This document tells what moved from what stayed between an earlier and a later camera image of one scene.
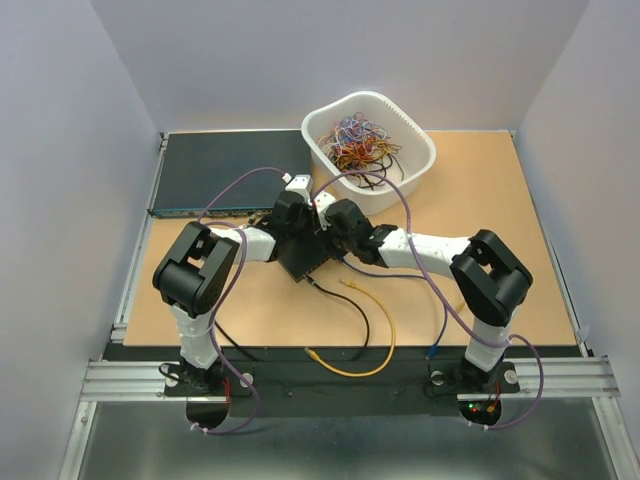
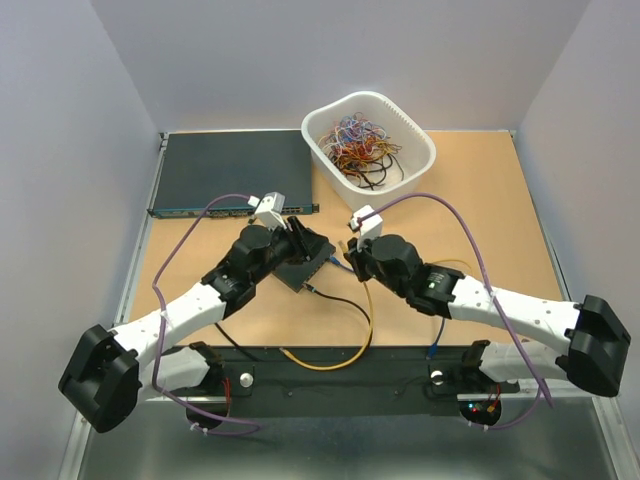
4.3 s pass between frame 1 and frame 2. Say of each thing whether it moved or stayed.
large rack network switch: stayed
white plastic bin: stayed
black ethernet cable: moved
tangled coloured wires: stayed
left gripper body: moved
